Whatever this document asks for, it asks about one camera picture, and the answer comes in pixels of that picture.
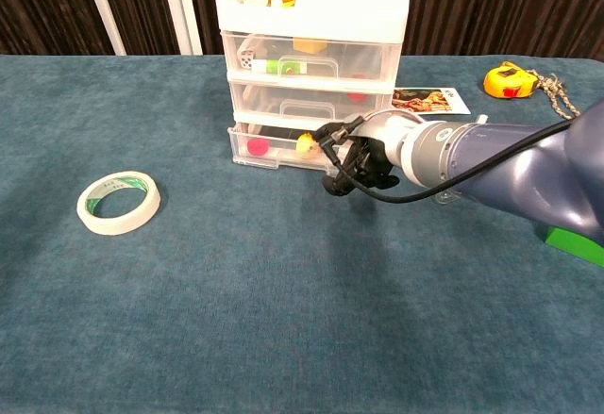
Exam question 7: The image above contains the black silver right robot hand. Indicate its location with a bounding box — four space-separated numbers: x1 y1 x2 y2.
313 111 411 197

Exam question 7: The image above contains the small yellow duck toy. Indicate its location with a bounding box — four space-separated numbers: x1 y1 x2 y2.
295 132 322 160

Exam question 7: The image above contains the clear drawer with red cap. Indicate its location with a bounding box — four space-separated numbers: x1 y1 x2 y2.
226 121 350 173

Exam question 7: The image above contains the clear drawer with die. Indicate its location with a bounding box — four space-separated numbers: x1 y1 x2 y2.
220 31 403 80

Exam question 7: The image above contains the white plastic drawer cabinet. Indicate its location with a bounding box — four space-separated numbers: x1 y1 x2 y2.
215 0 411 151

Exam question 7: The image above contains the printed photo card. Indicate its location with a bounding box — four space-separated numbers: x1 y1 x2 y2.
391 86 472 117

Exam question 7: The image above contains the yellow block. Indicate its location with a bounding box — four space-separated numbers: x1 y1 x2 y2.
292 38 328 55

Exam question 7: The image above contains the yellow tape measure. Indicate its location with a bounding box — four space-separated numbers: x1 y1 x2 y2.
482 60 539 100

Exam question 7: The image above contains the green white glue stick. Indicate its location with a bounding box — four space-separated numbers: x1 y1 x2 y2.
251 58 308 75

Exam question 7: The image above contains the green building block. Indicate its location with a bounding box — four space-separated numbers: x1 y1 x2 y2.
542 225 604 267

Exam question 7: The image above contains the teal table cloth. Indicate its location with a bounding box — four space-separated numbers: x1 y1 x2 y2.
0 54 604 414

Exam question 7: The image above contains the beige masking tape roll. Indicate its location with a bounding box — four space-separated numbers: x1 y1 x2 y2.
76 170 161 237

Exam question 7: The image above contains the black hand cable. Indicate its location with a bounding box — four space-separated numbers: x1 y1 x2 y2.
314 119 575 204

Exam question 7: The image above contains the beige braided rope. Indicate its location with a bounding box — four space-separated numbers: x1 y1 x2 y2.
535 72 584 121

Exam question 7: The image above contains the white wall strip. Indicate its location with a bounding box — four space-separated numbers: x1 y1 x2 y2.
78 0 127 56
158 0 204 56

